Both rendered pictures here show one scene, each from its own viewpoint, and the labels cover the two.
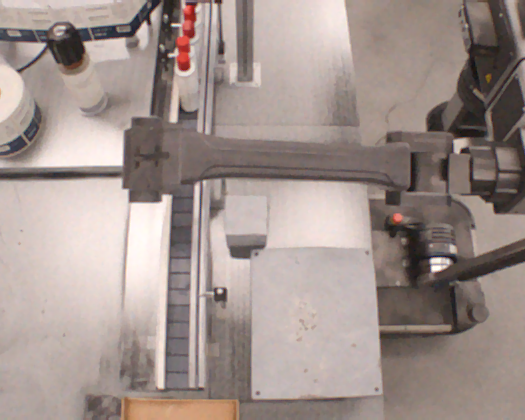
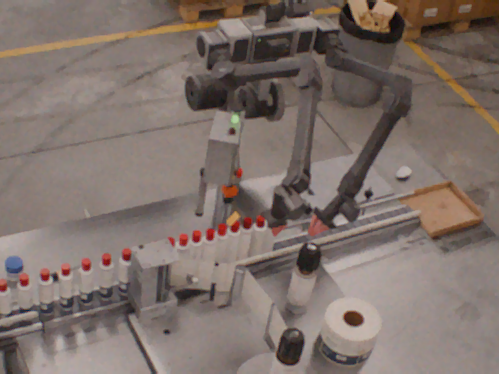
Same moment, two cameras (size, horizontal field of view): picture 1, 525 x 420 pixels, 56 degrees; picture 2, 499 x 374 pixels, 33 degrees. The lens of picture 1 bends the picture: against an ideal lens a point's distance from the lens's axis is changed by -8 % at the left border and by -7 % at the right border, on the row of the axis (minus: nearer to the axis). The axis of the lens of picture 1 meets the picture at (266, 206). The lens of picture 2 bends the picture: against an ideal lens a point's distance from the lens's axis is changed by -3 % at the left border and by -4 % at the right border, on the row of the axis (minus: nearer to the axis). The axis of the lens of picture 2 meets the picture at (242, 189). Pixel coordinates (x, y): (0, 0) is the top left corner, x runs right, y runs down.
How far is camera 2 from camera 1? 3.26 m
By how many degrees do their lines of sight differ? 63
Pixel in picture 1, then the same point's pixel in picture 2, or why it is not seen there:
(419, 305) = not seen: hidden behind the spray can
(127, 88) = (274, 289)
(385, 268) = not seen: hidden behind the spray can
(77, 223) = (369, 290)
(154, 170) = (408, 82)
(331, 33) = (151, 212)
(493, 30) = (279, 39)
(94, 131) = (315, 293)
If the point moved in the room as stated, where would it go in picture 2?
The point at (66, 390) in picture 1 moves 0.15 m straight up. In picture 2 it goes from (449, 261) to (459, 235)
